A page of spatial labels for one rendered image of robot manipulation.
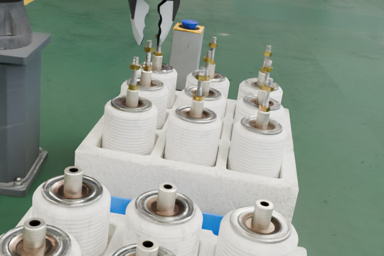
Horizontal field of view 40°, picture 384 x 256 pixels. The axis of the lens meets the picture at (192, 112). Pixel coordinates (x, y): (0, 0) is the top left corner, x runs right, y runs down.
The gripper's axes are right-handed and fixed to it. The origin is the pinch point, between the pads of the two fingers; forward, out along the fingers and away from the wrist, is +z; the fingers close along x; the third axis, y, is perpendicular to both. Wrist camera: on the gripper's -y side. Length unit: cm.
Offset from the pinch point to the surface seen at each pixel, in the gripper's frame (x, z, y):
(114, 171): 9.2, 19.2, -16.6
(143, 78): 0.7, 7.9, -0.3
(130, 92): 6.1, 6.9, -10.7
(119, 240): 13.7, 16.5, -39.7
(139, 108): 4.7, 9.2, -12.7
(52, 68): 9, 35, 85
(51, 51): 7, 35, 105
